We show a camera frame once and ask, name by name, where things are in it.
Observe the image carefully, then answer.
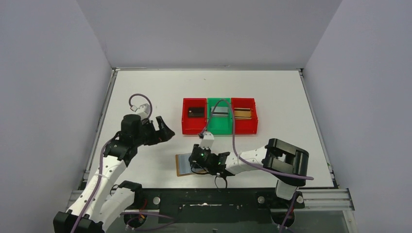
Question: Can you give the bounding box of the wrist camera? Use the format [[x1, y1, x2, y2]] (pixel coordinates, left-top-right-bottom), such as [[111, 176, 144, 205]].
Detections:
[[199, 132, 214, 150], [134, 103, 152, 119]]

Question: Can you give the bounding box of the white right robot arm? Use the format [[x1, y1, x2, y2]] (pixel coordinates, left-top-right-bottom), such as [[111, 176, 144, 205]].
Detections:
[[188, 138, 313, 200]]

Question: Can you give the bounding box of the red plastic bin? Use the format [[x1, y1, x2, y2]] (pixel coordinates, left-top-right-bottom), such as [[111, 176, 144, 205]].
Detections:
[[181, 98, 207, 135], [231, 98, 258, 134]]

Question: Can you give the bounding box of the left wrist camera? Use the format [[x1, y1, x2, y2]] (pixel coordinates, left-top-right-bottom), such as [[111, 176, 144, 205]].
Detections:
[[134, 103, 152, 119]]

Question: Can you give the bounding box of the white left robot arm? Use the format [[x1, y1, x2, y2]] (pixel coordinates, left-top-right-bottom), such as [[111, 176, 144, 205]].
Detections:
[[53, 114, 175, 233]]

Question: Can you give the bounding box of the silver card in bin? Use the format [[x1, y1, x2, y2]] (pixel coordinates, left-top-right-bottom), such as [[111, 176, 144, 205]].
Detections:
[[210, 106, 229, 117]]

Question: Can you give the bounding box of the black card in bin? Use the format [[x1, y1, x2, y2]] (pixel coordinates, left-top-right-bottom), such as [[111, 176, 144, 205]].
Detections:
[[188, 107, 205, 118]]

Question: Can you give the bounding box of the gold card in bin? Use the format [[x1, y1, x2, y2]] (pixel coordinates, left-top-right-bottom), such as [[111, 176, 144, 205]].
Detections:
[[234, 108, 252, 120]]

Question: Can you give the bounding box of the left red plastic bin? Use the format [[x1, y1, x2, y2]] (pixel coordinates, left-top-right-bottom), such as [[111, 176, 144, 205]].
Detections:
[[181, 98, 207, 135]]

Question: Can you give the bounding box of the aluminium table frame rail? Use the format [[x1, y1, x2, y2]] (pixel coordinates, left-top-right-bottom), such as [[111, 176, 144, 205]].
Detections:
[[300, 189, 355, 211]]

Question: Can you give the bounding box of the right red plastic bin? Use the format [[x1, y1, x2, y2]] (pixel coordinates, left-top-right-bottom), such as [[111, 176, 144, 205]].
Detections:
[[231, 98, 258, 134]]

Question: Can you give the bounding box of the yellow leather card holder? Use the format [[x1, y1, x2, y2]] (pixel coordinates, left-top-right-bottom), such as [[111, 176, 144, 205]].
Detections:
[[175, 153, 207, 177]]

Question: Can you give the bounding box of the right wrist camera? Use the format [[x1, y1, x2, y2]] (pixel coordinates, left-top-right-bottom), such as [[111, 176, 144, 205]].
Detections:
[[199, 132, 214, 150]]

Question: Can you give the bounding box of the green plastic bin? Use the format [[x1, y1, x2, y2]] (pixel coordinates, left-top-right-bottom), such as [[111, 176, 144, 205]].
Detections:
[[207, 98, 233, 135]]

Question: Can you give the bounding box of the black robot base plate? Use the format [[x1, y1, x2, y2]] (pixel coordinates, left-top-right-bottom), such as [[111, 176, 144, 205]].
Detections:
[[123, 188, 305, 229]]

